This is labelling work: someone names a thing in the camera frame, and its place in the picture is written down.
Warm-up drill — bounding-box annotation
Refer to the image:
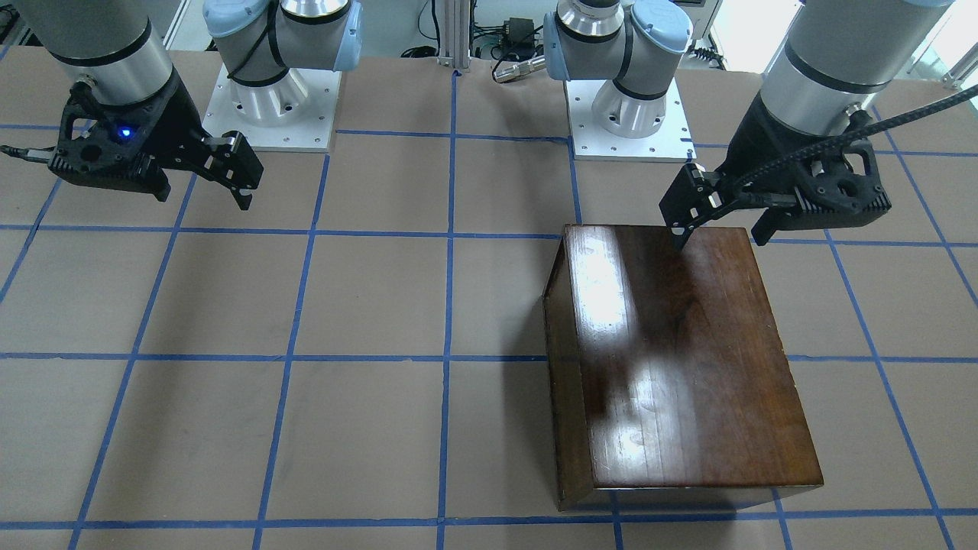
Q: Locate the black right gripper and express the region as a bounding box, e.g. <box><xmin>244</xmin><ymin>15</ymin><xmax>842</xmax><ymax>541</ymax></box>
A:
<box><xmin>157</xmin><ymin>73</ymin><xmax>264</xmax><ymax>210</ymax></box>

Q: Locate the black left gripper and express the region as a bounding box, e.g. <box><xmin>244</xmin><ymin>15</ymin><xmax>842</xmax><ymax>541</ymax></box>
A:
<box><xmin>659</xmin><ymin>96</ymin><xmax>772</xmax><ymax>251</ymax></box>

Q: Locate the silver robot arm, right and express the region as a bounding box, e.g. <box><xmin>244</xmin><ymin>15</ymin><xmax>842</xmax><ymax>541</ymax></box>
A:
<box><xmin>2</xmin><ymin>1</ymin><xmax>363</xmax><ymax>210</ymax></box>

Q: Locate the silver robot arm, left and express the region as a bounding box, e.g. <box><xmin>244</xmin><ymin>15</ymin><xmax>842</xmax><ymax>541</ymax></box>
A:
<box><xmin>542</xmin><ymin>1</ymin><xmax>973</xmax><ymax>248</ymax></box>

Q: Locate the dark wooden drawer box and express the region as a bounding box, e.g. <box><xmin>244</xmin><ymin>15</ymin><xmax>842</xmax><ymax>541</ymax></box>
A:
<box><xmin>542</xmin><ymin>224</ymin><xmax>824</xmax><ymax>511</ymax></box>

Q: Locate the white arm base plate, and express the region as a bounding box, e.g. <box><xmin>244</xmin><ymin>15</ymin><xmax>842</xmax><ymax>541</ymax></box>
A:
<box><xmin>202</xmin><ymin>66</ymin><xmax>345</xmax><ymax>153</ymax></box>
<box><xmin>565</xmin><ymin>80</ymin><xmax>698</xmax><ymax>163</ymax></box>

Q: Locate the black braided cable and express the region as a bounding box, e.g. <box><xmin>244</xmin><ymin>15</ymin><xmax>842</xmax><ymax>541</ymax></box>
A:
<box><xmin>711</xmin><ymin>84</ymin><xmax>978</xmax><ymax>211</ymax></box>

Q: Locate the black wrist camera mount, right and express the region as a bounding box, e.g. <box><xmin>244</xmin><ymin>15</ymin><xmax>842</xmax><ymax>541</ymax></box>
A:
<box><xmin>2</xmin><ymin>73</ymin><xmax>181</xmax><ymax>202</ymax></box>

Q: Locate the black wrist camera mount, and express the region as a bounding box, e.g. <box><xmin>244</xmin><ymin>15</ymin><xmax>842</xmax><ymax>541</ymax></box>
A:
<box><xmin>751</xmin><ymin>139</ymin><xmax>893</xmax><ymax>246</ymax></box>
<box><xmin>2</xmin><ymin>73</ymin><xmax>181</xmax><ymax>202</ymax></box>

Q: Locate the black wrist camera mount, left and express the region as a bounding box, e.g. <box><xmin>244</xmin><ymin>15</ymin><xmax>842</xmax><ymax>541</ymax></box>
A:
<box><xmin>751</xmin><ymin>139</ymin><xmax>893</xmax><ymax>246</ymax></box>

